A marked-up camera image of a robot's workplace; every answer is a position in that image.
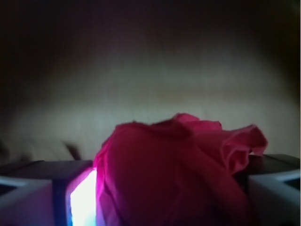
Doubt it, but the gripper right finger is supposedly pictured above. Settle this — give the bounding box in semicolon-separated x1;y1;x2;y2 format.
237;154;301;226

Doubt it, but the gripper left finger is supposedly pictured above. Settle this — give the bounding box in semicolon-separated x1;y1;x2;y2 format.
0;161;96;226

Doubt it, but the red paper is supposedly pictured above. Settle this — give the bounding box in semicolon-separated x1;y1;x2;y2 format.
94;113;268;226

